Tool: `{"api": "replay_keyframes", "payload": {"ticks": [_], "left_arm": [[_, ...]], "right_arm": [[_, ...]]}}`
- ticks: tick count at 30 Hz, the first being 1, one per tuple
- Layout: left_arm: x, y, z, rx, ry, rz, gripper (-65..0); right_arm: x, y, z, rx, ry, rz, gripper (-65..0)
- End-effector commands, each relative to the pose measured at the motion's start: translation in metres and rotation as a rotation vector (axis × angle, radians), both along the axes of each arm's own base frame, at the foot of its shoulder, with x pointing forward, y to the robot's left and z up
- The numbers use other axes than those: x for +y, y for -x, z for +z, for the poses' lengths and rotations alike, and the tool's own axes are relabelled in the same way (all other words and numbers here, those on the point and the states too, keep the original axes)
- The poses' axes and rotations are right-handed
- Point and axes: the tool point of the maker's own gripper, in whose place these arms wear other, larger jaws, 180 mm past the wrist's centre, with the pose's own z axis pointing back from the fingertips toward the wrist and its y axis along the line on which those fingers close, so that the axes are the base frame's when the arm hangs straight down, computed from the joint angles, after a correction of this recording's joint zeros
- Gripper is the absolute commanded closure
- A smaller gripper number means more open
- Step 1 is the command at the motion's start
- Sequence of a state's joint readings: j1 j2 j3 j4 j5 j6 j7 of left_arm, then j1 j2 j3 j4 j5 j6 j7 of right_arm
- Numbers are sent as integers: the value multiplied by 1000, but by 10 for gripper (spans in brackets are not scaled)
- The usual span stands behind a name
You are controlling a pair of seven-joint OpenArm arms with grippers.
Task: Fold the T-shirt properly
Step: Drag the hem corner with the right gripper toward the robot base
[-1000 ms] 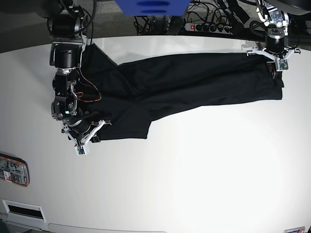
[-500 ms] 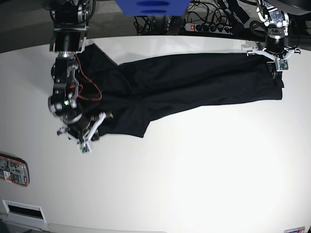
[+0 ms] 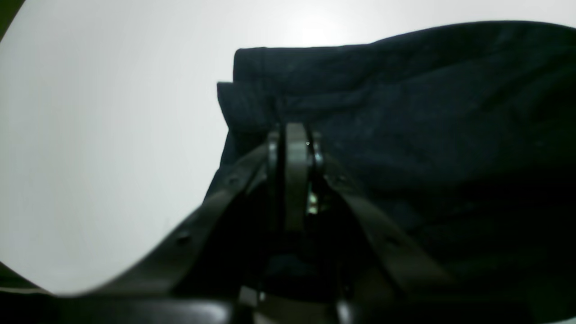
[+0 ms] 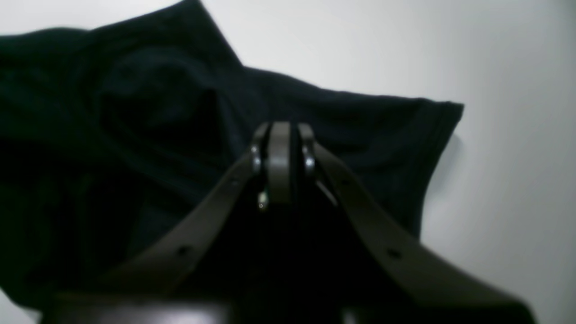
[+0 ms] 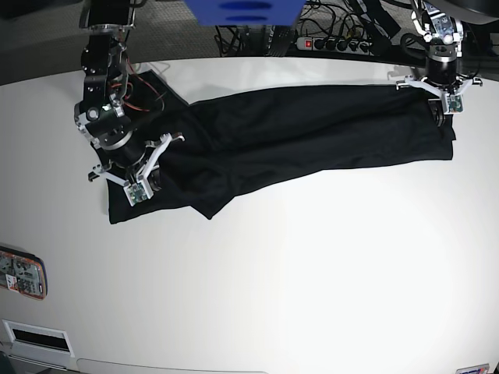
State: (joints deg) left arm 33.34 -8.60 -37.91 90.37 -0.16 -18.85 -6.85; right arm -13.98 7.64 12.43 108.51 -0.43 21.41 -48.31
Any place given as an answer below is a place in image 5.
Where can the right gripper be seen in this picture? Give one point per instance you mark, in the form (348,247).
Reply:
(132,159)

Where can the sticker at table edge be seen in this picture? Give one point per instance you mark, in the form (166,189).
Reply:
(476,369)

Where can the white power strip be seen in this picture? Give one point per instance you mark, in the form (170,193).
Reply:
(334,44)

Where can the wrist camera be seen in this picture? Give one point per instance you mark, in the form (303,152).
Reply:
(452,104)
(138,192)

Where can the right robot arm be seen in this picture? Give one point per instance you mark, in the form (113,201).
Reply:
(118,103)

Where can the blue plastic bin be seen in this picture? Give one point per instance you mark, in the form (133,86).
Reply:
(245,12)

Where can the white table cable slot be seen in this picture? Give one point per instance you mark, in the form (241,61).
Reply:
(24,337)

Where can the black T-shirt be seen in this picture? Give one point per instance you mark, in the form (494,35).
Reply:
(240,143)

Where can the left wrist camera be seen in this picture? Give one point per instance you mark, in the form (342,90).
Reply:
(452,104)

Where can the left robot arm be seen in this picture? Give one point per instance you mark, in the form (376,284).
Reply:
(441,35)

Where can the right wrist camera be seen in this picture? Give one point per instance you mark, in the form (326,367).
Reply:
(138,192)

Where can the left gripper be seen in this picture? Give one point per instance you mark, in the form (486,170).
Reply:
(441,79)

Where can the orange-edged circuit board case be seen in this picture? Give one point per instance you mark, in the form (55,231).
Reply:
(23,273)

